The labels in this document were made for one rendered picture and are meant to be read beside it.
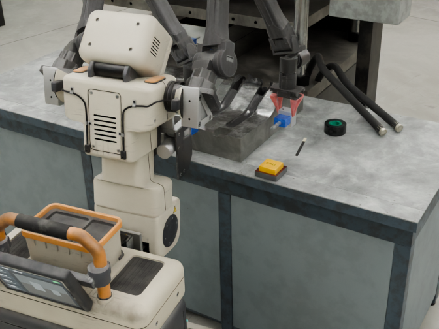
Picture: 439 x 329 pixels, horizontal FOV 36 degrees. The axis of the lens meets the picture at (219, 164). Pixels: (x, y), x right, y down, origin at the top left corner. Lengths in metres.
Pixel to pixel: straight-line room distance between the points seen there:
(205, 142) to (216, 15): 0.58
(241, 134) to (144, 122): 0.57
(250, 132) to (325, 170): 0.28
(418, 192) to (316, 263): 0.42
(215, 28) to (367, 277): 0.95
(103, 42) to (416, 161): 1.12
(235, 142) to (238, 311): 0.71
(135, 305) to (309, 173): 0.82
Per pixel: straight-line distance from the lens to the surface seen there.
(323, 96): 3.07
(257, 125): 2.33
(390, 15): 2.83
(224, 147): 2.28
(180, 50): 2.22
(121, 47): 1.79
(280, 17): 2.14
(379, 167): 2.28
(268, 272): 2.43
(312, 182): 2.16
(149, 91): 1.74
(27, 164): 2.98
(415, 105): 4.81
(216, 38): 1.86
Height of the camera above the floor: 1.89
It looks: 29 degrees down
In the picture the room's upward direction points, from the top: 1 degrees counter-clockwise
